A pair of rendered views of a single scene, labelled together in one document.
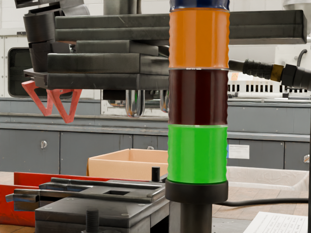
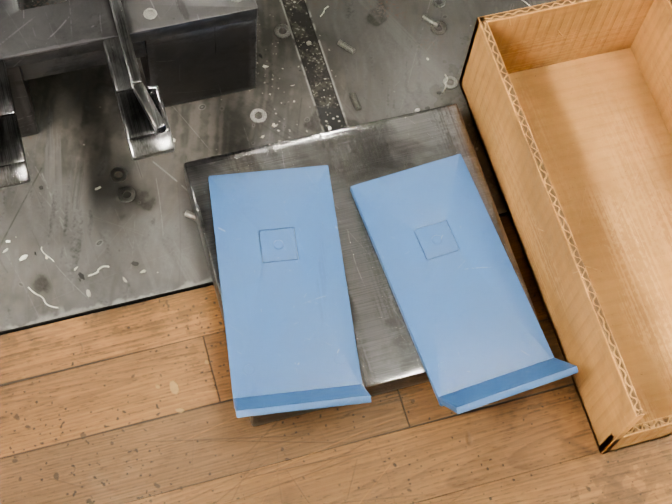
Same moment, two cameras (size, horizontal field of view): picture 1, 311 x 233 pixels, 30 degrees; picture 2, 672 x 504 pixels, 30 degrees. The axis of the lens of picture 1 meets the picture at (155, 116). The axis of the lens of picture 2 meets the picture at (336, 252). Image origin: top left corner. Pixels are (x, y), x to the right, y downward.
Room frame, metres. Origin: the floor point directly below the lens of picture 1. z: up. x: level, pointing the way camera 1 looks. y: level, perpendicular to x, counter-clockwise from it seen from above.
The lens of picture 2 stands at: (0.80, 0.47, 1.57)
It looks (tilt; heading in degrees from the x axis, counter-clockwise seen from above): 65 degrees down; 228
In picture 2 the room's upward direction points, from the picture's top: 9 degrees clockwise
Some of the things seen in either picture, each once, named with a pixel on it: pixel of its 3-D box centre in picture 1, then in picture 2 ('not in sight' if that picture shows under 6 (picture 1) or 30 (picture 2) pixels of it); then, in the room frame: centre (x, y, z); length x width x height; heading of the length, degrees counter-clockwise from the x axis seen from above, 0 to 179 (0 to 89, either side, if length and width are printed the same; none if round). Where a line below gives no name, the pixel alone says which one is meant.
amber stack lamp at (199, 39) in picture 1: (199, 40); not in sight; (0.37, -0.03, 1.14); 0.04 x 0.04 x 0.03
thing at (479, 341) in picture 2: not in sight; (458, 275); (0.55, 0.30, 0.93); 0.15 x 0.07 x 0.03; 77
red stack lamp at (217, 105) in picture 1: (198, 96); not in sight; (0.37, -0.03, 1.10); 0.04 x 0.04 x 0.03
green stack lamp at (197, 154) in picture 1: (197, 152); not in sight; (0.37, -0.03, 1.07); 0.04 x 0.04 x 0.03
